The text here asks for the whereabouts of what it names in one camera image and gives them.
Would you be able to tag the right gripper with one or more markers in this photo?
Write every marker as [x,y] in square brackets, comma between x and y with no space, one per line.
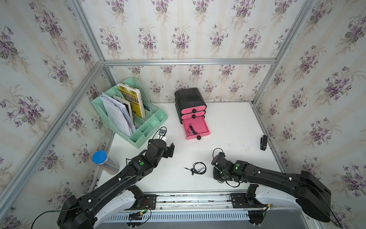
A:
[215,177]

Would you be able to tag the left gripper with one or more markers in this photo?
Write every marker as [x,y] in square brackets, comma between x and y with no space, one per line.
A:
[167,150]

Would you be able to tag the black earphones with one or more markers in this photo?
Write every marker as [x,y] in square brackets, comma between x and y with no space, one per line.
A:
[222,178]
[190,130]
[198,168]

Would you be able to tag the pink bottom drawer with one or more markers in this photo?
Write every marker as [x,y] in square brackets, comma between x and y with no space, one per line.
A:
[199,125]

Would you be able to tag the pink drawer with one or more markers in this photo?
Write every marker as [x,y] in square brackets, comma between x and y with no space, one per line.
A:
[193,109]
[192,115]
[199,125]

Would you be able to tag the pink top drawer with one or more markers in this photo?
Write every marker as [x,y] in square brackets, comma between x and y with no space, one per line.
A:
[193,109]

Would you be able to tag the black pink drawer cabinet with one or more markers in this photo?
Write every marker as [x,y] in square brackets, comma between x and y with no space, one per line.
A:
[189,97]

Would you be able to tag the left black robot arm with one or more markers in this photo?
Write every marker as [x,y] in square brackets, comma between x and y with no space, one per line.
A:
[118,193]

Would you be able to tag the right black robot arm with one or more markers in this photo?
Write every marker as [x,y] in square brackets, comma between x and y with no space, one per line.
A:
[310,194]

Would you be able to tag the green plastic file organizer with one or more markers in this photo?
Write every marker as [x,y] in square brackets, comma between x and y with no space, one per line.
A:
[145,128]

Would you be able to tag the black stapler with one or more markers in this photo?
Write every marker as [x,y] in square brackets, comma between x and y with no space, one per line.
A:
[263,142]

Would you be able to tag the white paper stack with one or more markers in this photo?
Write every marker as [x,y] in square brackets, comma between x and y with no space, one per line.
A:
[118,115]

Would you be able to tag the blue lid plastic jar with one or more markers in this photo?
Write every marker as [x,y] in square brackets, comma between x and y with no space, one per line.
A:
[103,160]

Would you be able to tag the yellow book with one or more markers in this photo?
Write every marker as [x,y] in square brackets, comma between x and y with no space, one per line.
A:
[134,96]

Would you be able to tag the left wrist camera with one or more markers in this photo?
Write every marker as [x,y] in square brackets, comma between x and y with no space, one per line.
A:
[162,134]

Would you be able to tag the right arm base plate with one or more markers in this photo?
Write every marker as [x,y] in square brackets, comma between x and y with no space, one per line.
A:
[245,201]

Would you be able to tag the aluminium front rail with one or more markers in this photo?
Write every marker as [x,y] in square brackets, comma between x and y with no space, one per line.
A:
[212,201]

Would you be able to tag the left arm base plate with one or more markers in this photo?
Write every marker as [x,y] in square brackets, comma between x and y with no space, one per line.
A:
[144,203]

